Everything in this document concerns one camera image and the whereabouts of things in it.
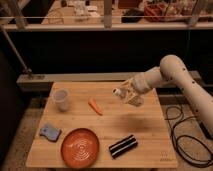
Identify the white bottle with label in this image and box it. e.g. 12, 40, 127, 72
113, 87, 143, 107

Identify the orange carrot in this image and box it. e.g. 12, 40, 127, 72
88, 98, 103, 116

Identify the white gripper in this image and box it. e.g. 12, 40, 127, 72
120, 74, 150, 96

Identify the blue sponge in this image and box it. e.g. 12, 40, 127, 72
39, 124, 61, 142

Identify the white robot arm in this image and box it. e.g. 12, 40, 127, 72
119, 55, 213, 139

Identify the black white striped block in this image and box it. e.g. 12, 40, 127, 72
109, 135, 138, 159

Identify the orange plate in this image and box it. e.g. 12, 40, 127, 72
60, 128, 99, 169

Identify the metal railing frame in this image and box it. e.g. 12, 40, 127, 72
0, 0, 213, 82

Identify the translucent plastic cup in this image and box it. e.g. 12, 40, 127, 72
52, 89, 69, 112

